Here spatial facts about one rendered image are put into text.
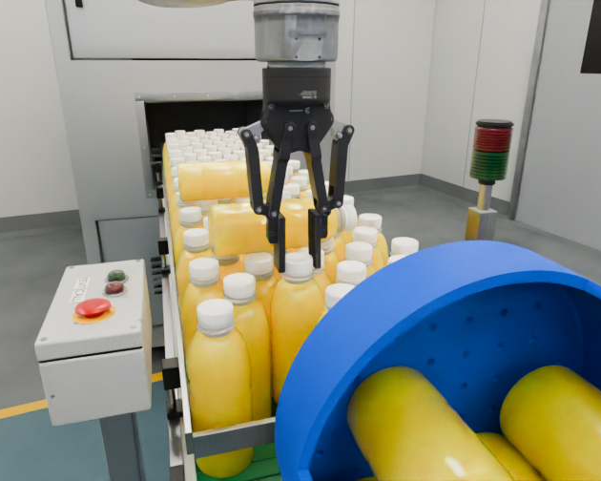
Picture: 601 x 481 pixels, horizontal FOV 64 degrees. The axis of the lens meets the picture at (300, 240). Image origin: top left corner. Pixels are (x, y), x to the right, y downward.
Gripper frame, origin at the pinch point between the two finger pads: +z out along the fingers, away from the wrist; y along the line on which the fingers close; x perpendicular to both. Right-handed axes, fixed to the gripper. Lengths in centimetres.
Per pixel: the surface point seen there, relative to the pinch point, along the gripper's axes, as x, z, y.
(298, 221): 6.2, -0.4, 1.9
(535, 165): 279, 61, 286
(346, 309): -26.8, -5.0, -4.1
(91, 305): -3.4, 3.7, -23.8
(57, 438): 114, 115, -63
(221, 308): -7.1, 4.1, -10.4
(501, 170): 16.6, -3.0, 41.6
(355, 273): -2.0, 4.3, 7.1
